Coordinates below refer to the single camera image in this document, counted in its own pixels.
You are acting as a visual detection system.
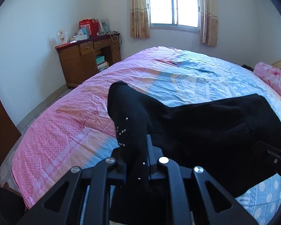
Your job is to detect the black pants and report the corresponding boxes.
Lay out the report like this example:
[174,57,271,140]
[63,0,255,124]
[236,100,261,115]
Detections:
[108,81,281,197]

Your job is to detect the pink folded blanket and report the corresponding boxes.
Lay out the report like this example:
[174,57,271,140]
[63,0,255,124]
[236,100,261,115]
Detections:
[253,62,281,96]

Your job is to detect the blue pink bed sheet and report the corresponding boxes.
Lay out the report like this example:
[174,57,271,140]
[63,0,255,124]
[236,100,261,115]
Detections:
[12,47,281,224]

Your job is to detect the wooden desk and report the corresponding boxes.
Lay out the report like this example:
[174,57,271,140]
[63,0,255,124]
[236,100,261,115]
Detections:
[55,32,122,88]

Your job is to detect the teal box under desk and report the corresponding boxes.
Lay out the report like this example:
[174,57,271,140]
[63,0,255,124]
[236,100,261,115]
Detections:
[96,55,105,65]

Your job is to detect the right beige curtain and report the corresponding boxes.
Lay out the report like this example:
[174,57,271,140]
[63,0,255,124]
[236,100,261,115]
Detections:
[200,0,218,47]

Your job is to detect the beige curtain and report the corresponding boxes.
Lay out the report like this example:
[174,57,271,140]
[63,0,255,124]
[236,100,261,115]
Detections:
[200,0,218,47]
[130,0,150,39]

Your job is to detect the white floral kettle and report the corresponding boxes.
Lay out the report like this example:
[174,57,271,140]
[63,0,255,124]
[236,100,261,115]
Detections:
[58,29,68,45]

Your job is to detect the red gift bag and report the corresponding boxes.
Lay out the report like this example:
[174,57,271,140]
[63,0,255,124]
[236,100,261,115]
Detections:
[78,18,99,37]

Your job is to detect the window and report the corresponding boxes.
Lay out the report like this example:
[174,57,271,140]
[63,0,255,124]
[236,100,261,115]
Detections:
[147,0,200,32]

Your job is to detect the left beige curtain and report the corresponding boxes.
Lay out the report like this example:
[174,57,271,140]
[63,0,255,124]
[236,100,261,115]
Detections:
[130,0,150,39]

